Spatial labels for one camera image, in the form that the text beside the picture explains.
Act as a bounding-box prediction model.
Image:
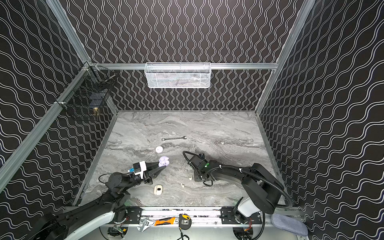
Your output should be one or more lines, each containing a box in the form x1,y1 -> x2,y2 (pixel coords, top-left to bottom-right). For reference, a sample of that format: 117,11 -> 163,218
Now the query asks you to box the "white wire mesh basket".
144,62 -> 212,89

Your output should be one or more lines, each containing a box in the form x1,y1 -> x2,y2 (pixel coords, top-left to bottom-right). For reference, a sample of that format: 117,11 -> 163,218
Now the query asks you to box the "brass padlock in basket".
93,107 -> 100,117

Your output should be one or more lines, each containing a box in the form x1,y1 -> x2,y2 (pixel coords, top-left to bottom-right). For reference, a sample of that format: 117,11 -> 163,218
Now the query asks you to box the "silver combination wrench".
162,136 -> 187,141

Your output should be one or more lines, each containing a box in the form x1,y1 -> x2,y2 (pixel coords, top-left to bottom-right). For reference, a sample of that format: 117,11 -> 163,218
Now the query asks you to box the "grey cloth pad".
271,214 -> 309,237

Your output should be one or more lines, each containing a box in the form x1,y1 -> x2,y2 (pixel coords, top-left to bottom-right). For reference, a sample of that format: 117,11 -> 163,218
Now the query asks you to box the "black wire basket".
59,66 -> 117,122

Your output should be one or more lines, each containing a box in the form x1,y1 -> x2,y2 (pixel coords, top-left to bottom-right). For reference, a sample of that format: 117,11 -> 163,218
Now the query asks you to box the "white earbud charging case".
156,146 -> 164,153

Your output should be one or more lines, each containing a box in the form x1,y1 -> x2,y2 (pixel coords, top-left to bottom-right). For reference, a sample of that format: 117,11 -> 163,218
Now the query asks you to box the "purple earbud charging case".
158,156 -> 170,167

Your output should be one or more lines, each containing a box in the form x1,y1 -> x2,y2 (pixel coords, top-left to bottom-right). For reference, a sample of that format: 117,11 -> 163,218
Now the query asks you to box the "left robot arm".
24,161 -> 169,240

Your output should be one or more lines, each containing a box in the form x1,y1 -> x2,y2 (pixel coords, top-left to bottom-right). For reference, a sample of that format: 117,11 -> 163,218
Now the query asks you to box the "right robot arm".
183,151 -> 293,224

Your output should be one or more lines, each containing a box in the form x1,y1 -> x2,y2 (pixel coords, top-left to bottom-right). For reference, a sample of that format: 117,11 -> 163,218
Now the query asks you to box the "orange adjustable wrench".
138,217 -> 180,232

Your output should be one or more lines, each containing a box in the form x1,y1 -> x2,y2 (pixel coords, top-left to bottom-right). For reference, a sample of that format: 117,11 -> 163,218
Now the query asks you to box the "black yellow tape measure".
179,214 -> 192,230

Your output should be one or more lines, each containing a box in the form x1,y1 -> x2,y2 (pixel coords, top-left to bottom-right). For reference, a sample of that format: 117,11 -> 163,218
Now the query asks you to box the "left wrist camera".
132,161 -> 147,179

